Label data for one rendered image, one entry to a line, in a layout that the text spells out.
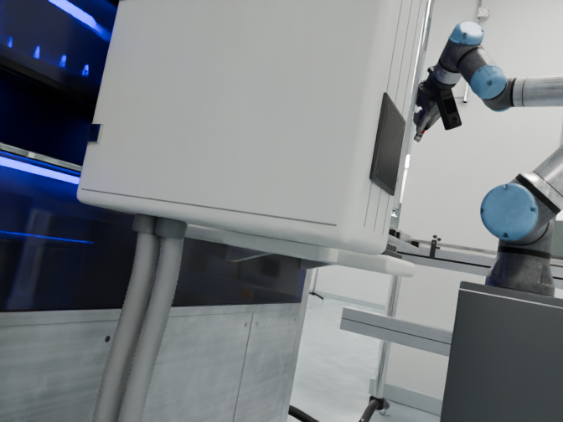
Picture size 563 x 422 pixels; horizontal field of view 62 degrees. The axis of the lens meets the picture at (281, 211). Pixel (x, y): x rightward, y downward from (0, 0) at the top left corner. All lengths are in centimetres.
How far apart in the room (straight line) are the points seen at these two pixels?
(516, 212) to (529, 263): 18
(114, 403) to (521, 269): 90
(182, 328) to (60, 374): 34
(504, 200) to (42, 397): 99
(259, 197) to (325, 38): 23
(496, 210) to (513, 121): 213
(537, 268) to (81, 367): 101
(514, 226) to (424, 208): 206
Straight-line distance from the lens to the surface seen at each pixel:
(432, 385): 313
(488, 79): 124
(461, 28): 130
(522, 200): 109
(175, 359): 125
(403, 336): 252
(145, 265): 80
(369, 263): 78
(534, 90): 134
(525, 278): 121
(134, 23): 89
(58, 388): 103
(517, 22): 347
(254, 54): 71
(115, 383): 84
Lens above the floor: 78
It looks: 5 degrees up
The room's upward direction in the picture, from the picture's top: 10 degrees clockwise
